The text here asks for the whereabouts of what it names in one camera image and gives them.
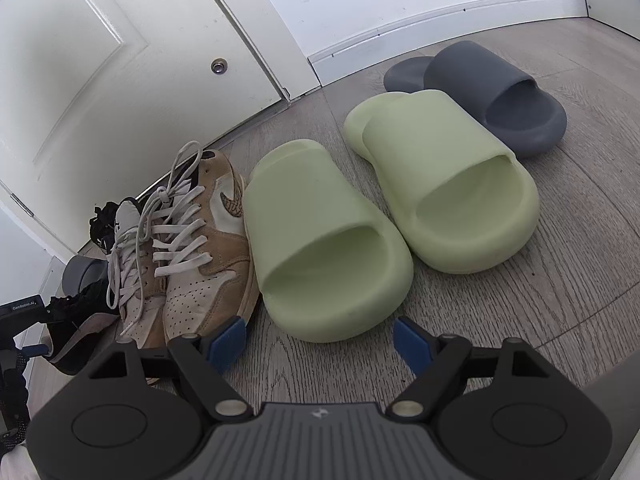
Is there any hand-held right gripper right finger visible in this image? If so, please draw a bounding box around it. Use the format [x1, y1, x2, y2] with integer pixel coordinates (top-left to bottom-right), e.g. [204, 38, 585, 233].
[385, 315, 553, 421]

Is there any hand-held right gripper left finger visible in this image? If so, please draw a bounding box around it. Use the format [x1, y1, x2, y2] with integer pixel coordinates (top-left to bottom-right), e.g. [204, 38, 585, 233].
[90, 316, 253, 421]

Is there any black suede sneaker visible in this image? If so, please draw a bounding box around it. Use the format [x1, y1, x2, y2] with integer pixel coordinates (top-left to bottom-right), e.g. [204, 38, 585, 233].
[89, 201, 123, 253]
[44, 277, 123, 376]

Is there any tan suede sneaker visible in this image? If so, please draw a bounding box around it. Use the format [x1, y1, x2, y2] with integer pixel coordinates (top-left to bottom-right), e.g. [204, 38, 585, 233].
[106, 197, 171, 351]
[162, 149, 262, 348]

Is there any pale green foam slide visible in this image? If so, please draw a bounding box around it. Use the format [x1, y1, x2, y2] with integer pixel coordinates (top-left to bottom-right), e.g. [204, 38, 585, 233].
[344, 89, 540, 275]
[243, 140, 414, 343]

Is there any grey foam slide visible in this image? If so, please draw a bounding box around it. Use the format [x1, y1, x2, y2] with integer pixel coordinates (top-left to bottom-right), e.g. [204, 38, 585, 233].
[61, 254, 110, 306]
[383, 41, 568, 157]

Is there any person's white clothing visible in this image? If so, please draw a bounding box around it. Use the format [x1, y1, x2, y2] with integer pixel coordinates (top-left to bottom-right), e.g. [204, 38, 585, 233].
[0, 440, 38, 480]

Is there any white door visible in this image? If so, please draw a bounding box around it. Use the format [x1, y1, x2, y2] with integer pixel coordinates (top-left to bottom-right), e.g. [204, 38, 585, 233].
[0, 0, 293, 261]

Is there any white baseboard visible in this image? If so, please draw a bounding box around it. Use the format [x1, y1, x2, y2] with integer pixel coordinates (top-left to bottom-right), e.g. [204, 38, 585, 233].
[306, 0, 588, 88]

